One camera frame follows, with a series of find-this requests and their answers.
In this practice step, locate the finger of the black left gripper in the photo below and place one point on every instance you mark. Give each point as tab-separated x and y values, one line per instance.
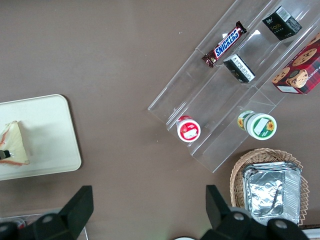
4	154

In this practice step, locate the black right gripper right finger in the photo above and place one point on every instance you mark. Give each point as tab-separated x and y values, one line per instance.
216	205

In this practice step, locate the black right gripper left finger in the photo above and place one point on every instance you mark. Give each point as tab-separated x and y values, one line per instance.
77	207

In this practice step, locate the triangle sandwich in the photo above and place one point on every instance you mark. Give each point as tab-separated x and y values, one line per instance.
13	142

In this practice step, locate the light tan wicker basket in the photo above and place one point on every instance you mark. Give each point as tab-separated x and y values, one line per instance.
237	172

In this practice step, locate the white rectangular plastic tray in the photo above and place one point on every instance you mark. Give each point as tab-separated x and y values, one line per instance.
50	140

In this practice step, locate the white round device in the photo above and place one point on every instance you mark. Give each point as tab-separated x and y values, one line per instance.
183	238

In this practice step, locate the clear acrylic can box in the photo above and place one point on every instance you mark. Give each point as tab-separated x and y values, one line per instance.
25	216

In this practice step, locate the stacked aluminium foil trays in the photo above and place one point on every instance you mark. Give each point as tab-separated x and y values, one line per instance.
270	192

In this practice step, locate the red soda can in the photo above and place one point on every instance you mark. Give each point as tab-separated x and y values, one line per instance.
22	225

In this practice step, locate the red lidded yogurt cup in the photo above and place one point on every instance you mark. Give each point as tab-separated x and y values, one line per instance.
188	130

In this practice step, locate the green sunflower lidded cup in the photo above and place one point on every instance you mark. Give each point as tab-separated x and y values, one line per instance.
260	125

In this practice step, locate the clear acrylic tiered shelf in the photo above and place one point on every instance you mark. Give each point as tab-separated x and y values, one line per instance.
212	105

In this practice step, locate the small black carton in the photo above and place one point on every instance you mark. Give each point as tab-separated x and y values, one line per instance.
240	68

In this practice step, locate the Snickers chocolate bar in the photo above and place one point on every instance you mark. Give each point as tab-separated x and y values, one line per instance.
225	45

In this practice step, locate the red plaid cookie box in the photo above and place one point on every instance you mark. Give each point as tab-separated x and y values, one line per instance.
302	67

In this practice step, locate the black Face carton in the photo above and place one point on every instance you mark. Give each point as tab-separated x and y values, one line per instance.
280	25

